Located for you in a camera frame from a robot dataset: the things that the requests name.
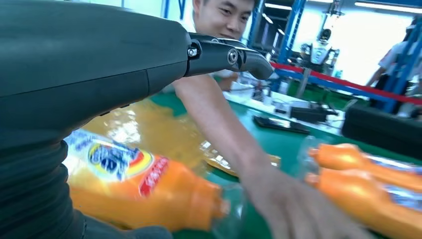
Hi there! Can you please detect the orange detergent bottle clear cap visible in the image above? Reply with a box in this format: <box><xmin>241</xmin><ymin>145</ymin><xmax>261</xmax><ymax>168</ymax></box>
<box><xmin>297</xmin><ymin>135</ymin><xmax>422</xmax><ymax>194</ymax></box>
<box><xmin>298</xmin><ymin>165</ymin><xmax>422</xmax><ymax>239</ymax></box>
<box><xmin>63</xmin><ymin>128</ymin><xmax>245</xmax><ymax>237</ymax></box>

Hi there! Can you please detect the black smartphone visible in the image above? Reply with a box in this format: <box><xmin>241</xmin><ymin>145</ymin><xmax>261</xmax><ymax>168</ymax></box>
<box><xmin>253</xmin><ymin>115</ymin><xmax>311</xmax><ymax>135</ymax></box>

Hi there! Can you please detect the black label printer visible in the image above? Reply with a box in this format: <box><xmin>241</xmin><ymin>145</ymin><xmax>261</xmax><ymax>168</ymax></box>
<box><xmin>289</xmin><ymin>102</ymin><xmax>338</xmax><ymax>123</ymax></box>

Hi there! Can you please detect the yellow taped cardboard mat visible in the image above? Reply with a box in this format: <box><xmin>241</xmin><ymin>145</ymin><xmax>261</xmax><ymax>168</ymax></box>
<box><xmin>81</xmin><ymin>98</ymin><xmax>282</xmax><ymax>177</ymax></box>

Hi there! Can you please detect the black zip case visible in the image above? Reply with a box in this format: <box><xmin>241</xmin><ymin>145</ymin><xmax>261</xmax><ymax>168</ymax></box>
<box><xmin>341</xmin><ymin>105</ymin><xmax>422</xmax><ymax>161</ymax></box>

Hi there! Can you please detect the background humanoid robot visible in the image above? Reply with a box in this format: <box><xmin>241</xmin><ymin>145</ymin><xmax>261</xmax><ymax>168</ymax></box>
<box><xmin>299</xmin><ymin>28</ymin><xmax>340</xmax><ymax>77</ymax></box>

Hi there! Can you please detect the background person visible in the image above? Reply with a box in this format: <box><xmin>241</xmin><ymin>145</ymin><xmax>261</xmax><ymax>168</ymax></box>
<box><xmin>365</xmin><ymin>18</ymin><xmax>422</xmax><ymax>88</ymax></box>

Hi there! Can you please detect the red barrier rail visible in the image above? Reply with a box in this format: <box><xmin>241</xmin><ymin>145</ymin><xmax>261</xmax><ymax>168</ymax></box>
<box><xmin>270</xmin><ymin>62</ymin><xmax>422</xmax><ymax>106</ymax></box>

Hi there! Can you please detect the blue steel rack post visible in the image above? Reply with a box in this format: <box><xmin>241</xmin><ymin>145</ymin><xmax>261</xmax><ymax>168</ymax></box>
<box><xmin>245</xmin><ymin>0</ymin><xmax>309</xmax><ymax>93</ymax></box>
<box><xmin>382</xmin><ymin>19</ymin><xmax>422</xmax><ymax>115</ymax></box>

